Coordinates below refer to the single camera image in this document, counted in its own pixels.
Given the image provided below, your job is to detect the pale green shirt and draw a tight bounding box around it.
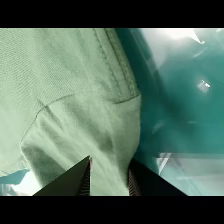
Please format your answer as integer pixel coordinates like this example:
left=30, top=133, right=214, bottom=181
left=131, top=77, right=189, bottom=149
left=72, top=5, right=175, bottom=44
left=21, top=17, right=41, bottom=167
left=0, top=27, right=142, bottom=197

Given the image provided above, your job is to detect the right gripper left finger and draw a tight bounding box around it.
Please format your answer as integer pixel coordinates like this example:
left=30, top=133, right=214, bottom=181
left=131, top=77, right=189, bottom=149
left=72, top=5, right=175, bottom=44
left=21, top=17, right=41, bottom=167
left=32, top=155, right=93, bottom=197

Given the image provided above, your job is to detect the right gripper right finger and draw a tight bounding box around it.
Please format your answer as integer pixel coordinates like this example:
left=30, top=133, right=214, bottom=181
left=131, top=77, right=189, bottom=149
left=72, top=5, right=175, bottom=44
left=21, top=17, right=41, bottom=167
left=127, top=157, right=188, bottom=197

